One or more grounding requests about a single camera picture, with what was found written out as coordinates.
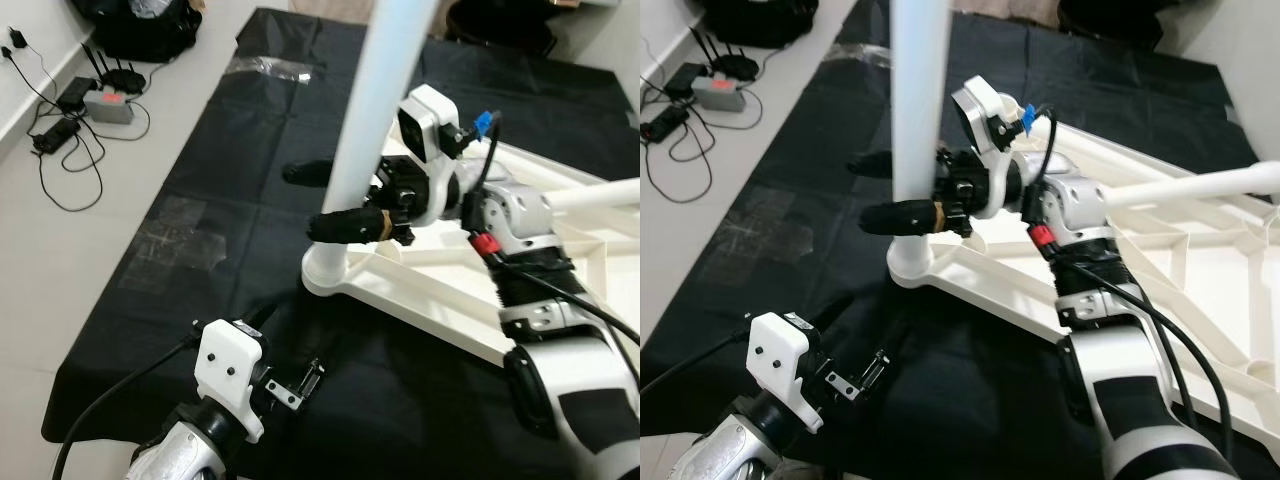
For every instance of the black router with antennas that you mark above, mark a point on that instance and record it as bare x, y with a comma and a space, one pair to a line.
738, 68
125, 78

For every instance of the black tablecloth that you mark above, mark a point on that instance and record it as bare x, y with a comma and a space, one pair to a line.
250, 150
1100, 80

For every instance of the open black suitcase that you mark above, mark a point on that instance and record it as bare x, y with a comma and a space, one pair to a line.
760, 25
140, 35

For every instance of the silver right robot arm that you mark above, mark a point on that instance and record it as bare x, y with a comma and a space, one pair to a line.
520, 215
1080, 200

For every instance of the clear tape patch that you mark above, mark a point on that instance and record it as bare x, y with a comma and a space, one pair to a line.
755, 235
175, 240

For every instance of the black power strip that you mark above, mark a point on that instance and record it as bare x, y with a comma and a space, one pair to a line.
665, 122
55, 135

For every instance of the beige cloth covered bench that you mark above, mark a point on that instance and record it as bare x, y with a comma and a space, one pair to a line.
1000, 5
330, 8

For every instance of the clear plastic wrapper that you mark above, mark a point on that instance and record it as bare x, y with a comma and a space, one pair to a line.
275, 68
855, 57

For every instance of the white plastic table leg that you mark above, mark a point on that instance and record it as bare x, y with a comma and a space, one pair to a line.
600, 193
918, 80
385, 80
1200, 185

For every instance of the white plastic table top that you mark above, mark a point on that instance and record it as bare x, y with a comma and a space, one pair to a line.
1200, 300
400, 285

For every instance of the grey box with red button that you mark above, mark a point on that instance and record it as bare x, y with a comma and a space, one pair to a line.
110, 105
718, 93

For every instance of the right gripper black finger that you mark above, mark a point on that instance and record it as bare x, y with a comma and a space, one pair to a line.
872, 166
345, 225
308, 173
900, 217

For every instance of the black charger brick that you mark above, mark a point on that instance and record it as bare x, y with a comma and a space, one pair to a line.
75, 95
685, 80

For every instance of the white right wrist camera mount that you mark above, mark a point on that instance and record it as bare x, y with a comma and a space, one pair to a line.
985, 100
440, 110

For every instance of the black wall plug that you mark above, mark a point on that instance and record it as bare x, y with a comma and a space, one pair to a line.
16, 40

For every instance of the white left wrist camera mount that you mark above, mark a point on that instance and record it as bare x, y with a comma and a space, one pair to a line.
780, 355
228, 365

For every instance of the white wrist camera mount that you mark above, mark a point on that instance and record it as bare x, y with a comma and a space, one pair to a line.
228, 365
780, 355
440, 110
985, 100

